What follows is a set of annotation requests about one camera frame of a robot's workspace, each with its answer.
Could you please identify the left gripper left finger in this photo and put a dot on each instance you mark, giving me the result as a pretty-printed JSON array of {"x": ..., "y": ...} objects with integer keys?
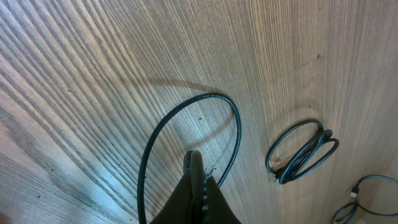
[{"x": 177, "y": 208}]

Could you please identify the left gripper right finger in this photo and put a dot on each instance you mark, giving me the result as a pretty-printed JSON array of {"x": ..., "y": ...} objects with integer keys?
[{"x": 215, "y": 208}]

